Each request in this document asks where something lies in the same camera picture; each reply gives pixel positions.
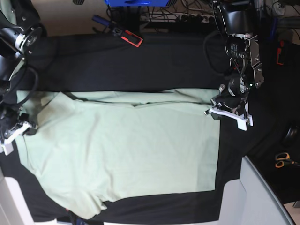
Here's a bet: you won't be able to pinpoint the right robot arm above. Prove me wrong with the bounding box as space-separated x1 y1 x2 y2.
0 0 47 144

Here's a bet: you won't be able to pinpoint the blue-red bar clamp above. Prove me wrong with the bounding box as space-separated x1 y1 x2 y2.
92 15 143 47
57 210 104 225
270 18 285 66

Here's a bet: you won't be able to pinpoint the black tape roll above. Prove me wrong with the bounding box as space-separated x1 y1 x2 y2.
281 125 300 147

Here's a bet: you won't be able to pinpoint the orange-handled scissors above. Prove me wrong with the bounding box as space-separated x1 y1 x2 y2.
275 152 300 168

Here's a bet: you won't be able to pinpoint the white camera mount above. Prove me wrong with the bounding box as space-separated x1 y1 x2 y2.
209 102 254 131
0 121 29 156

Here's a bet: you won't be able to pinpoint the black table cloth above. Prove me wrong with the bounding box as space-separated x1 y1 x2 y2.
0 32 300 223

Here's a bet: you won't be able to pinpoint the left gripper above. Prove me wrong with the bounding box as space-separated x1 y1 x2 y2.
204 77 249 120

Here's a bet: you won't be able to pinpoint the bottom blue-red bar clamp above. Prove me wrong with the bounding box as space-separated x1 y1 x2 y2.
57 210 104 225

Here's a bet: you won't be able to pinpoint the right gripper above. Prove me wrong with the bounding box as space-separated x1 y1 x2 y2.
0 106 38 141

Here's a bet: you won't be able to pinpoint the top blue-red bar clamp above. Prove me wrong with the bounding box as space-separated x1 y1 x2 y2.
92 15 143 47

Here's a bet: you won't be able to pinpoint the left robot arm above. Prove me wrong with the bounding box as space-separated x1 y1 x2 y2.
203 0 264 126

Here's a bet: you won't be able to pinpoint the light green T-shirt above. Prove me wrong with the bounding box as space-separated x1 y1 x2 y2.
15 89 220 219

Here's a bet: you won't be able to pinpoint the white bin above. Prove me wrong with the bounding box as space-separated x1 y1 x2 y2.
218 156 295 225
0 170 35 225

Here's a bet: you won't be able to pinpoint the right blue-red bar clamp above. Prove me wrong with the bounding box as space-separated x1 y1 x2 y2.
270 18 285 66

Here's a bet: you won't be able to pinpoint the white bin left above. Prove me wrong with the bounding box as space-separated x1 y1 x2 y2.
0 170 35 225

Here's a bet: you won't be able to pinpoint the white bin right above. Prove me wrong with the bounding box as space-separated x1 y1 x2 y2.
218 156 295 225

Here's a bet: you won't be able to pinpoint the blue box on stand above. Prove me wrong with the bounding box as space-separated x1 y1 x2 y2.
105 0 177 7

